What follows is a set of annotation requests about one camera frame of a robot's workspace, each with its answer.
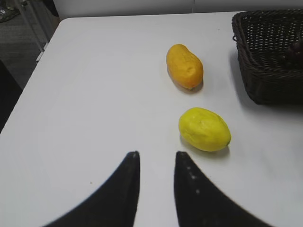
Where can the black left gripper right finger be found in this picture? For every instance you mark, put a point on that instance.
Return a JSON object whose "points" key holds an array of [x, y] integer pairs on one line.
{"points": [[199, 203]]}

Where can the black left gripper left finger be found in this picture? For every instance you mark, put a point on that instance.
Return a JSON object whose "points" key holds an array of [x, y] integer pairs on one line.
{"points": [[113, 204]]}

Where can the purple grape bunch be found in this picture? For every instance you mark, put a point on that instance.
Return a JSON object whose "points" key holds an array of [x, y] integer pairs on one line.
{"points": [[294, 53]]}

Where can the dark brown woven basket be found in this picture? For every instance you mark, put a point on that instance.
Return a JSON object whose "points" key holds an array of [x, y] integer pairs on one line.
{"points": [[262, 37]]}

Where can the yellow green lemon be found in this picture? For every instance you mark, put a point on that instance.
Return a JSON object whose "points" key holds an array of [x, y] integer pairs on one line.
{"points": [[204, 129]]}

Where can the orange yellow mango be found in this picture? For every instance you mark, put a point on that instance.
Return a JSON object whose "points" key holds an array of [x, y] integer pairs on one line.
{"points": [[184, 67]]}

